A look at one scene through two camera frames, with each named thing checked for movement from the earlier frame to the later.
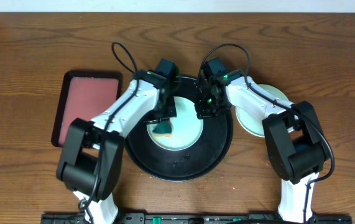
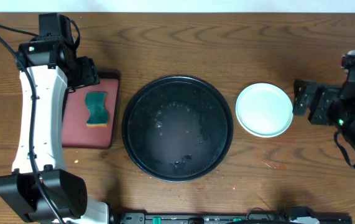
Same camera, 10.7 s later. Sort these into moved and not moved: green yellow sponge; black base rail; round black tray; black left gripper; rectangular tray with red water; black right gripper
Moved: black right gripper; green yellow sponge; black left gripper
Not moved: rectangular tray with red water; black base rail; round black tray
